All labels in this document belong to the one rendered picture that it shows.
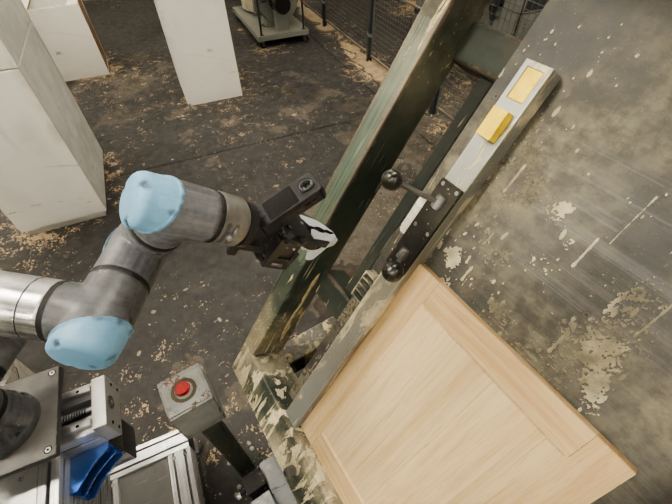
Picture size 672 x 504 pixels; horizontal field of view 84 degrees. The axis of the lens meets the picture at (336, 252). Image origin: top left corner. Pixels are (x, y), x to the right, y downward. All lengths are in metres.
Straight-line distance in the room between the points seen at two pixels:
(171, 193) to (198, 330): 1.90
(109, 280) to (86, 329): 0.07
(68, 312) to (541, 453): 0.69
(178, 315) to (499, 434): 2.03
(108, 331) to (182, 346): 1.84
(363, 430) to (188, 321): 1.67
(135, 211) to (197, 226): 0.07
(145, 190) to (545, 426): 0.66
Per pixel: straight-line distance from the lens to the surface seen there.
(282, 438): 1.12
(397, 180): 0.65
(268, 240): 0.61
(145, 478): 1.91
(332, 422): 1.00
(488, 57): 0.85
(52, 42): 5.54
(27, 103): 2.88
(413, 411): 0.83
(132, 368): 2.39
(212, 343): 2.29
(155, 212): 0.49
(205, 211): 0.51
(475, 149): 0.71
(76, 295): 0.53
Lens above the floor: 1.94
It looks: 49 degrees down
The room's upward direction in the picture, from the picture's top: straight up
